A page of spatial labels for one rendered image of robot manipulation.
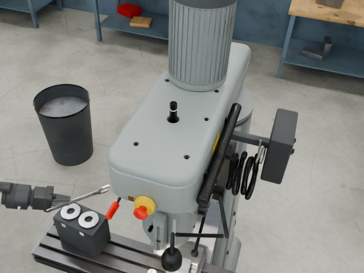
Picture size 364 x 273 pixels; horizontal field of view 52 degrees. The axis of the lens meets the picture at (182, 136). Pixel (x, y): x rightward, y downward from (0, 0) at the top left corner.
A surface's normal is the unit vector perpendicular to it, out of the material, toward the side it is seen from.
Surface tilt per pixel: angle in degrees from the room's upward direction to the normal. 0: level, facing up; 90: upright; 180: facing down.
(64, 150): 94
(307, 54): 90
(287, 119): 0
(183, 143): 0
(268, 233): 0
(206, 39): 90
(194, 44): 90
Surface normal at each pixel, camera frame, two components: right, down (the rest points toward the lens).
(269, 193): 0.04, -0.74
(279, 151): -0.31, 0.63
